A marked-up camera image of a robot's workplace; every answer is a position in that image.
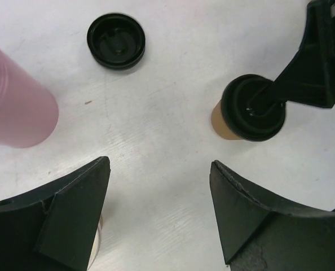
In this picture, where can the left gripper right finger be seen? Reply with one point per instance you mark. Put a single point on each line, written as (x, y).
(260, 230)

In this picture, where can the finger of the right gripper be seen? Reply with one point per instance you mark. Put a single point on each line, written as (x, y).
(309, 78)

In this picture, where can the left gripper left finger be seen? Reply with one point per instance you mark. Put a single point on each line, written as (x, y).
(53, 227)

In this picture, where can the brown paper coffee cup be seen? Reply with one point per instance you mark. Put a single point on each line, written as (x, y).
(220, 126)

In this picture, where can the pink straw holder cup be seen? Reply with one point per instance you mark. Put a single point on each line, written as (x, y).
(28, 111)

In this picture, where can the stack of black lids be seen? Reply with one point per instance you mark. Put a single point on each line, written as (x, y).
(116, 41)

